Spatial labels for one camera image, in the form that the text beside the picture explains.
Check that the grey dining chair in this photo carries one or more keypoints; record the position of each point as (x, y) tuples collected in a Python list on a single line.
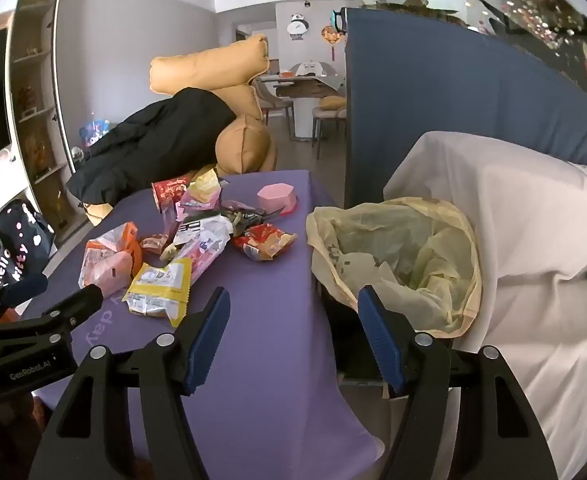
[(278, 106), (329, 112)]

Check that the dark foil wrapper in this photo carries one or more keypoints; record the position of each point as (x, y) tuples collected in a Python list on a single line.
[(246, 218)]

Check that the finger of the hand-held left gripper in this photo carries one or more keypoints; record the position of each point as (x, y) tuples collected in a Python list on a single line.
[(23, 288), (80, 302)]

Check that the dark red printed packet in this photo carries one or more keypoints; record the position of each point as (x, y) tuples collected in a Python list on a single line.
[(168, 195)]

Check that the orange hanging ornament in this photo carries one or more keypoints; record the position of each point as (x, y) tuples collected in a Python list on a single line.
[(332, 35)]

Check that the purple tablecloth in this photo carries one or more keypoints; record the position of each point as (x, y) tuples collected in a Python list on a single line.
[(268, 310)]

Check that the long tan cushion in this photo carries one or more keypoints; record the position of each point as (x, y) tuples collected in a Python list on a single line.
[(208, 65)]

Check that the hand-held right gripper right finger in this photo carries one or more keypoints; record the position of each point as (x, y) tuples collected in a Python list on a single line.
[(381, 345)]

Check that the clear pink printed wrapper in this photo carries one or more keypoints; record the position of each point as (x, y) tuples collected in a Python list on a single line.
[(203, 252)]

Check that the pink yellow wrapper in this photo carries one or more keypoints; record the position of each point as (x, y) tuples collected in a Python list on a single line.
[(201, 192)]

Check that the small tan cushion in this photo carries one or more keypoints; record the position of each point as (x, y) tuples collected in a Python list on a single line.
[(241, 102)]

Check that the dark bag with white print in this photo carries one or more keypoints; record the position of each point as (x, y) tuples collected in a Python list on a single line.
[(18, 245)]

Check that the trash bin with yellow bag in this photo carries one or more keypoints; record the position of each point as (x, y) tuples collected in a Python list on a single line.
[(398, 240)]

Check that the white shelf unit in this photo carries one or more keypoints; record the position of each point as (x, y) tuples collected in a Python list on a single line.
[(33, 60)]

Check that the colourful blue toy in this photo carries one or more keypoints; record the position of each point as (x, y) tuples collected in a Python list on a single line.
[(94, 130)]

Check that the dining table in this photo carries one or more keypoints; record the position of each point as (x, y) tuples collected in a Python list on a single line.
[(303, 92)]

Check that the orange white plastic packet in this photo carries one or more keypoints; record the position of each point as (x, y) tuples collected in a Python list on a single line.
[(105, 265)]

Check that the blue partition screen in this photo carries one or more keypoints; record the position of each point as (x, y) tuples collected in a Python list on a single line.
[(448, 90)]

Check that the square tan cushion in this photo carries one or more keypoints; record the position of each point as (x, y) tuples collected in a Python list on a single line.
[(246, 147)]

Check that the small clear wrapper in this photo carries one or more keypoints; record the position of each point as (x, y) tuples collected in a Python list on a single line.
[(153, 242)]

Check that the black jacket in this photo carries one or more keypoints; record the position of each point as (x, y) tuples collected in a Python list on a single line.
[(153, 145)]

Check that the red orange snack wrapper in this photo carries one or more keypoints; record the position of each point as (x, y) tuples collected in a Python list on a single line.
[(263, 242)]

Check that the tan sofa seat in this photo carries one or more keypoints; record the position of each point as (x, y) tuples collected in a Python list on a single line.
[(98, 211)]

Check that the panda wall decoration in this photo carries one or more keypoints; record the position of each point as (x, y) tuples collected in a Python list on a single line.
[(298, 25)]

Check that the yellow snack wrapper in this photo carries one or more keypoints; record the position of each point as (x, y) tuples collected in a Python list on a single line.
[(161, 285)]

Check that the pink hexagonal box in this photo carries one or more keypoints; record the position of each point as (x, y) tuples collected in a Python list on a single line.
[(276, 197)]

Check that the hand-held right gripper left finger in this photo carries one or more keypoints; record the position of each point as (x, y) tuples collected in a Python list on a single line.
[(208, 345)]

